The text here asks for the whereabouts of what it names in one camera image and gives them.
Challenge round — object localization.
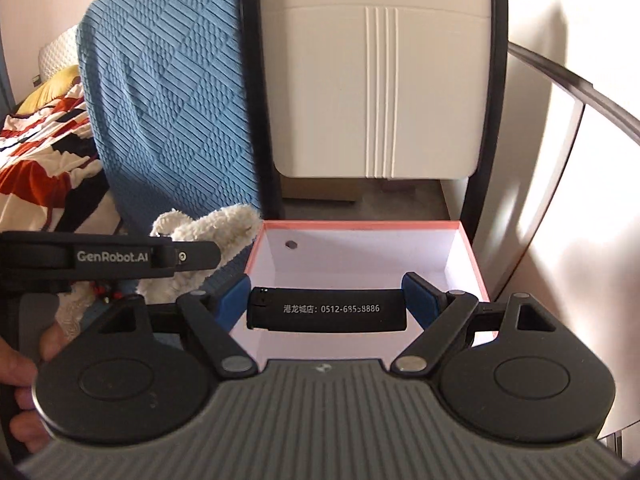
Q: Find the grey metal rail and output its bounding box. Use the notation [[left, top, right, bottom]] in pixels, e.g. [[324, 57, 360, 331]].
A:
[[507, 42, 640, 128]]

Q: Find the yellow pillow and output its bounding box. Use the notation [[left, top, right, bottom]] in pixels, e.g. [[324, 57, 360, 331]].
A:
[[15, 65, 81, 113]]

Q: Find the printed blanket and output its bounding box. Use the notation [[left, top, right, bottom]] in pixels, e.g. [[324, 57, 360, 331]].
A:
[[0, 80, 123, 235]]

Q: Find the white plastic panel with handle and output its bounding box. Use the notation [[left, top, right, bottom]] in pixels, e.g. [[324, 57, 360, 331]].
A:
[[242, 0, 493, 181]]

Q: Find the white quilted headboard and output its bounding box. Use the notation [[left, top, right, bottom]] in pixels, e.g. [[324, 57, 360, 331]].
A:
[[39, 25, 81, 82]]

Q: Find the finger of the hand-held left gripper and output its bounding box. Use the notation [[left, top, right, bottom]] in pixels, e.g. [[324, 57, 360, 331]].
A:
[[172, 241, 221, 274]]

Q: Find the beige lace cloth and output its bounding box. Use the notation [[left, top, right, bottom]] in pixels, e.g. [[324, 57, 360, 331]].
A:
[[54, 282, 98, 333]]

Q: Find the white plush toy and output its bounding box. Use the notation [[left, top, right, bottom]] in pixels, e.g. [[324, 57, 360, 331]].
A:
[[137, 205, 263, 306]]

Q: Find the blue textured cover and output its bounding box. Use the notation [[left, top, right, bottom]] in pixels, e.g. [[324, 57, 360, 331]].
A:
[[75, 0, 264, 241]]

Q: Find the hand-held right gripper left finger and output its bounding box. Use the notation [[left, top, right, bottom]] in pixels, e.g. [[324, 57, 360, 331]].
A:
[[95, 275, 258, 378]]

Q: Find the red and black figurine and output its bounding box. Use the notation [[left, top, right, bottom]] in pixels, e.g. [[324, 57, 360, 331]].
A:
[[92, 282, 125, 305]]

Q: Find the person's left hand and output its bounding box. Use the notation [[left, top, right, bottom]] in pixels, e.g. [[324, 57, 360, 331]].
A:
[[0, 335, 53, 454]]

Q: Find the black lighter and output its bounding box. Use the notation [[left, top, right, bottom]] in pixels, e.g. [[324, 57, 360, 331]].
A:
[[246, 287, 408, 333]]

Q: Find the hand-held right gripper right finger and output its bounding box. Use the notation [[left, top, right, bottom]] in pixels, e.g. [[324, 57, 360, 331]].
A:
[[390, 272, 558, 376]]

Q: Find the black chair frame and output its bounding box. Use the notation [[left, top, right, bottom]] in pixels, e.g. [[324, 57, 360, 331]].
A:
[[239, 0, 510, 246]]

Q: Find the pink cardboard box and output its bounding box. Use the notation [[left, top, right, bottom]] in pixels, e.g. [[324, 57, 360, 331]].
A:
[[227, 220, 498, 361]]

